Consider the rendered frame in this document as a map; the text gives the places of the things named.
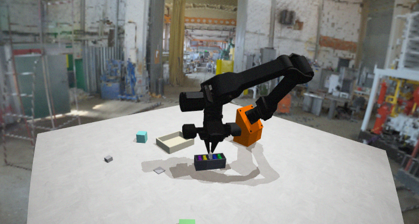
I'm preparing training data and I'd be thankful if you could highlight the light green rectangular block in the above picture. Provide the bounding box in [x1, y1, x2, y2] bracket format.
[179, 219, 195, 224]

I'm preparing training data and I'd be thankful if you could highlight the small teal cube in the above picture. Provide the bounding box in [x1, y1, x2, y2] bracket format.
[136, 131, 148, 143]

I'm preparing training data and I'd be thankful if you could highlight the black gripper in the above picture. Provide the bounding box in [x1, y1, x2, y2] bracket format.
[182, 109, 242, 154]

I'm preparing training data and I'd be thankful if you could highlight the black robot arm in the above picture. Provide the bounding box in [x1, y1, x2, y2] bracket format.
[179, 53, 314, 142]

